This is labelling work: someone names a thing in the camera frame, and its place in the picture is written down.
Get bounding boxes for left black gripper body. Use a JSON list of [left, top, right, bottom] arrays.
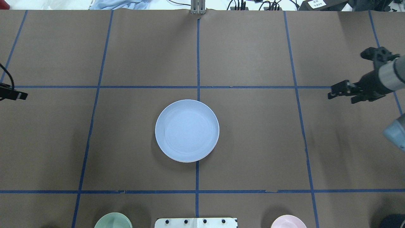
[[0, 83, 14, 100]]

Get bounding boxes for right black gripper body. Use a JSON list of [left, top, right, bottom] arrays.
[[347, 47, 401, 99]]

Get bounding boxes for blue plate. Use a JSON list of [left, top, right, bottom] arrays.
[[155, 99, 220, 163]]

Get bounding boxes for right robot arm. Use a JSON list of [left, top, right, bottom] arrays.
[[328, 47, 404, 152]]

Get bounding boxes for light blue cloth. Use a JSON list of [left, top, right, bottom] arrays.
[[89, 0, 149, 10]]

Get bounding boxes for dark blue lidded pot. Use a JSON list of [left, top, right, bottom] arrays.
[[379, 214, 405, 228]]

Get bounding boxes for pink bowl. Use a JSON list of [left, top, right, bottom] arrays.
[[270, 215, 306, 228]]

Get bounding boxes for green bowl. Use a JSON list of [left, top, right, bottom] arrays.
[[94, 212, 133, 228]]

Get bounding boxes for aluminium frame post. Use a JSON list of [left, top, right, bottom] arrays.
[[190, 0, 206, 15]]

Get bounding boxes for white camera mast base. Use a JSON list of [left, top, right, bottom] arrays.
[[154, 217, 238, 228]]

